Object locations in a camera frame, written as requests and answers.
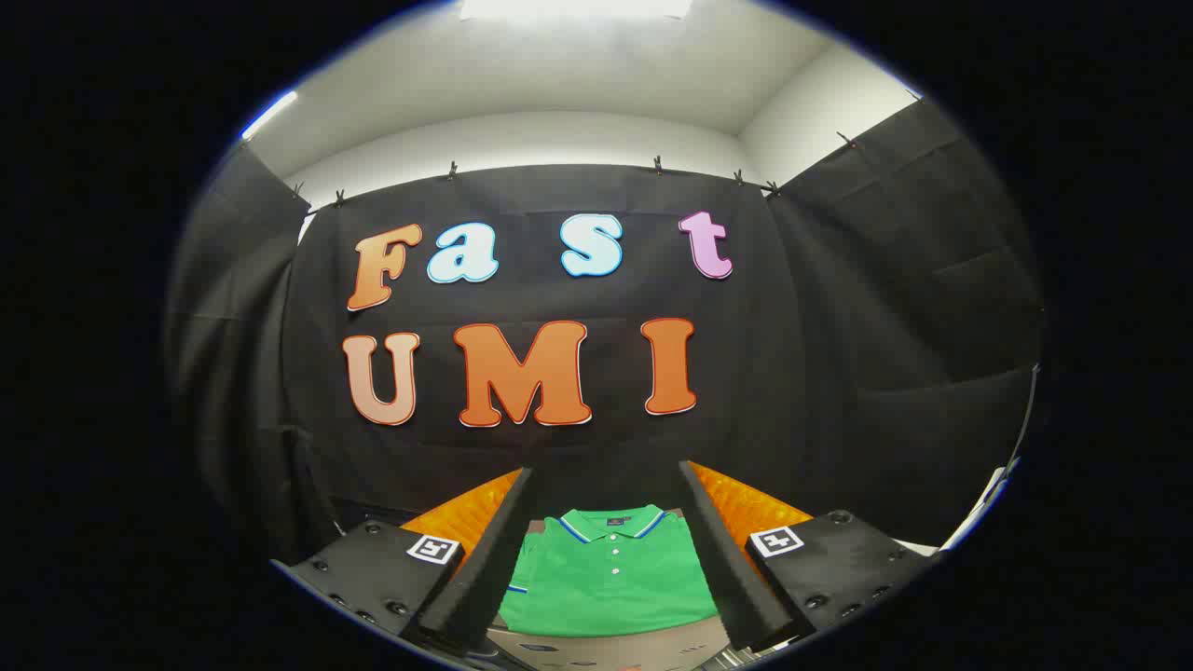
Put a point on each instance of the row of black cloth clips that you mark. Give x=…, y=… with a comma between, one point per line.
x=452, y=171

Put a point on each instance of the green polo shirt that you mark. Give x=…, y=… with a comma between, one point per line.
x=606, y=596

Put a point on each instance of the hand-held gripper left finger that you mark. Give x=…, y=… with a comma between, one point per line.
x=499, y=559

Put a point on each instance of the black backdrop cloth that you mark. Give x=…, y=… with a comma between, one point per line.
x=578, y=447

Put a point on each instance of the white board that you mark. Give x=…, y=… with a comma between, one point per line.
x=979, y=513

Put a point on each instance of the narrow ceiling light strip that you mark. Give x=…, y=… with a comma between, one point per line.
x=270, y=114

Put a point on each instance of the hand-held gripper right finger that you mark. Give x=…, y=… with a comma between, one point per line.
x=722, y=559

